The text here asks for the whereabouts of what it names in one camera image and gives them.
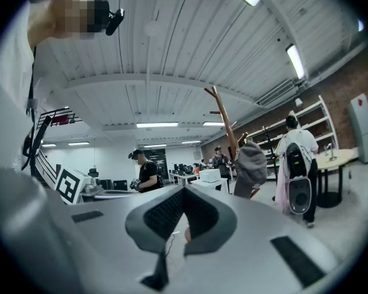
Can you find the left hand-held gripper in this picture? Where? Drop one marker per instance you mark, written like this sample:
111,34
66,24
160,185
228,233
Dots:
69,185

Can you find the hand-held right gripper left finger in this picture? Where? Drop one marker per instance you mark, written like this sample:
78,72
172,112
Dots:
110,240

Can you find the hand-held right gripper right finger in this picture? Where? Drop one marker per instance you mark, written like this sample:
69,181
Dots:
248,262

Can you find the grey cap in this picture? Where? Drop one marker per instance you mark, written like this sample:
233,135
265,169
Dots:
251,164

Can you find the brown wooden coat rack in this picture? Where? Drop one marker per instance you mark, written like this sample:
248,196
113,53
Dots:
225,118

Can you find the black stair railing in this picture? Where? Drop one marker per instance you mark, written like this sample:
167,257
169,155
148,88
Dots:
58,115

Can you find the pink garment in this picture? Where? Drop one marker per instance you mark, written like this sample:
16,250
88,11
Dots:
282,188

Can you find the white square table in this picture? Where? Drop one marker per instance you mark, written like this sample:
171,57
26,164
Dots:
211,184

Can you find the large black screen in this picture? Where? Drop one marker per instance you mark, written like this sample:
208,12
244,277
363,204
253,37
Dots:
159,158

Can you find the black pole stand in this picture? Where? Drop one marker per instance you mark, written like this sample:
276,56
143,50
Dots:
274,164

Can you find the black and white backpack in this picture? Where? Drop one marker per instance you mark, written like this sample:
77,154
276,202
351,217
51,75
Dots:
297,164

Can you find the person's white shirt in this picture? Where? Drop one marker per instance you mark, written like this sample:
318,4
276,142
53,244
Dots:
9,87

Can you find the round wooden table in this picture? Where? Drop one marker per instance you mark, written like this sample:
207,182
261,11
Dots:
334,158

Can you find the silver table lamp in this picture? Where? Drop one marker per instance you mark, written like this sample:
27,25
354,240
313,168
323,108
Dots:
331,155

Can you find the white shelving unit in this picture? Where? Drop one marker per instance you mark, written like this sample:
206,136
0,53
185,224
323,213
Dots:
322,119

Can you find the person's head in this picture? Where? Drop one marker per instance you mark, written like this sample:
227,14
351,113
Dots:
58,14

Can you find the grey refrigerator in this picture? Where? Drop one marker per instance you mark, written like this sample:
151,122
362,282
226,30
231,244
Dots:
363,127

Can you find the white wall lamp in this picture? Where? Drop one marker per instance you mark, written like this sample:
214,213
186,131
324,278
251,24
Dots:
299,102

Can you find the black head-worn camera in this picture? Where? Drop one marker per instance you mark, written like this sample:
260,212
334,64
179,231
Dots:
115,21

